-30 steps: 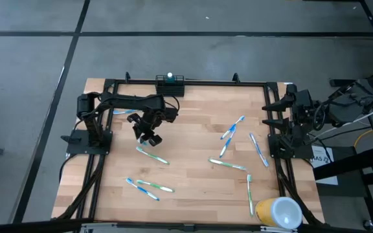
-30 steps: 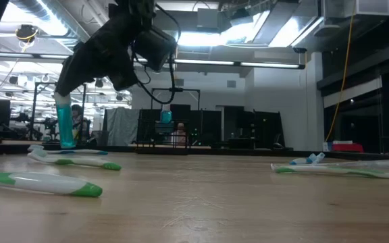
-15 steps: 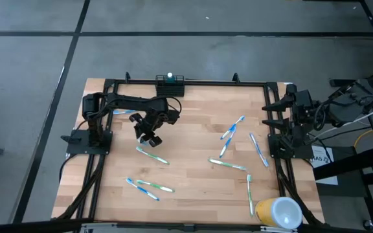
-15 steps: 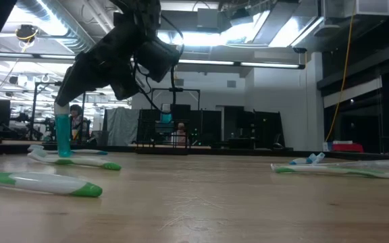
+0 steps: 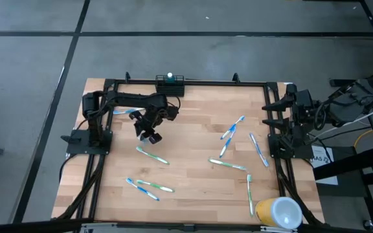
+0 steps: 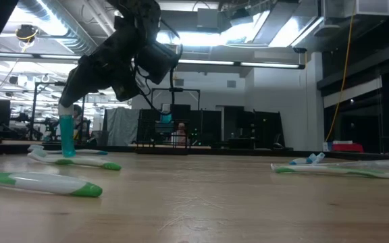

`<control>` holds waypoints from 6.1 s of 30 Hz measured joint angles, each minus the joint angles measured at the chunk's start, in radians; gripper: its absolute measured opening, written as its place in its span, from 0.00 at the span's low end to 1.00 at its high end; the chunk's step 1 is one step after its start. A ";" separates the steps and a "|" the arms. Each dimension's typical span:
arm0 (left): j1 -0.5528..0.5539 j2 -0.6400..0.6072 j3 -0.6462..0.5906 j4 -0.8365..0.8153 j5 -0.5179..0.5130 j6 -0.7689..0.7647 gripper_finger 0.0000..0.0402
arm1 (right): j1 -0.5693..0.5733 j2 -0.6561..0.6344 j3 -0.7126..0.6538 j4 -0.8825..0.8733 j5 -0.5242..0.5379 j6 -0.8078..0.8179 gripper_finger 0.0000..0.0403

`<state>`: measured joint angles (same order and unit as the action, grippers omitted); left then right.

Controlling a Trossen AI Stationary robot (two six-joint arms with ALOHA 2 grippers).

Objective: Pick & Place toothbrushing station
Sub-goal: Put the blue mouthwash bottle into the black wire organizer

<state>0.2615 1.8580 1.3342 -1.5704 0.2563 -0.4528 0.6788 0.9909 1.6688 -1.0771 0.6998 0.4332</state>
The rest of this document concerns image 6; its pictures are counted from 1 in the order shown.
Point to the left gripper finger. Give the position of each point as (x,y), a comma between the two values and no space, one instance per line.
(76,81)
(84,92)

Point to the green and white toothbrush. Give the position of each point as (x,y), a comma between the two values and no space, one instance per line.
(76,161)
(46,184)
(333,170)

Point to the person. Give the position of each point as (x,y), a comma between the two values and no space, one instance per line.
(78,116)

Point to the grey cloth cover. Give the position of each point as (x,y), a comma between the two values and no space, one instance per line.
(122,126)

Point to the long fluorescent light bar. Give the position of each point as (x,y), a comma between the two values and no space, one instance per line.
(208,62)

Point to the white flat box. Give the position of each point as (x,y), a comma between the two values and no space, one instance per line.
(342,142)

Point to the red box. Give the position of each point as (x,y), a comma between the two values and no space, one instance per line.
(348,147)

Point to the white air unit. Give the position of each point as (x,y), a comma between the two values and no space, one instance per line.
(371,7)

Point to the silver ventilation duct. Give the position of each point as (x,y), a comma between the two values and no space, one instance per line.
(73,37)

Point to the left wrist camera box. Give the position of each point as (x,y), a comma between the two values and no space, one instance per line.
(157,62)

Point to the black rig frame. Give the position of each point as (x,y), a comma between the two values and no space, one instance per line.
(176,89)
(34,111)

